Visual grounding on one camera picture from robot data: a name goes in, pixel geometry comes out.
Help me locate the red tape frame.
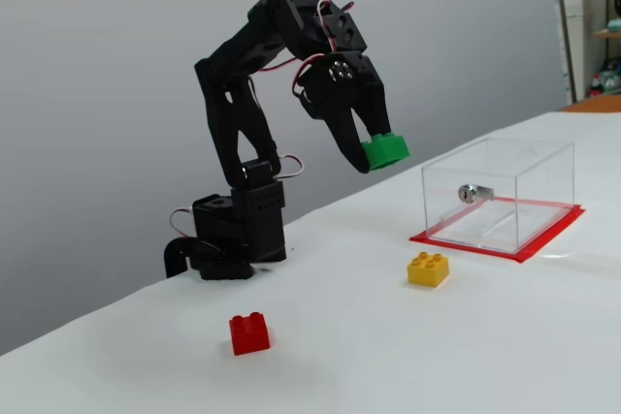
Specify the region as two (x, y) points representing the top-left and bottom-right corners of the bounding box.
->
(409, 196), (586, 266)

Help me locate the green lego brick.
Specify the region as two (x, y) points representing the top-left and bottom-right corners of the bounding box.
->
(361, 131), (411, 172)

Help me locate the white refrigerator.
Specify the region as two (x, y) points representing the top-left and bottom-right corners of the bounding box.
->
(562, 0), (591, 105)

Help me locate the grey metal shelf post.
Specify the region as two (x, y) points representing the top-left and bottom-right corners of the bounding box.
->
(551, 0), (578, 105)

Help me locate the silver cam lock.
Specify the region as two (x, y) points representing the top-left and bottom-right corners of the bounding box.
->
(457, 183), (495, 206)

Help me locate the black table clamp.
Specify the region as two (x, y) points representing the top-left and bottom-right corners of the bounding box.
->
(163, 238), (224, 280)

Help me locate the transparent acrylic box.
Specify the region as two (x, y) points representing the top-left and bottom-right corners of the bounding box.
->
(420, 137), (576, 255)

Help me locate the orange wooden table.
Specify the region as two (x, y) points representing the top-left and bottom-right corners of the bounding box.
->
(557, 93), (621, 114)

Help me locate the yellow lego brick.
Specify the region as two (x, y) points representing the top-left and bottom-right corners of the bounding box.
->
(406, 251), (450, 289)

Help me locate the red lego brick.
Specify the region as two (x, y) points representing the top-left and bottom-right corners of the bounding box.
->
(229, 311), (272, 357)

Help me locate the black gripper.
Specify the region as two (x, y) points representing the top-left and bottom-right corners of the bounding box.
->
(297, 10), (394, 175)

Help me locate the red white servo cable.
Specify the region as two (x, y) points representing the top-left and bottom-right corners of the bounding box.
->
(278, 153), (306, 179)
(169, 207), (196, 240)
(252, 0), (356, 101)

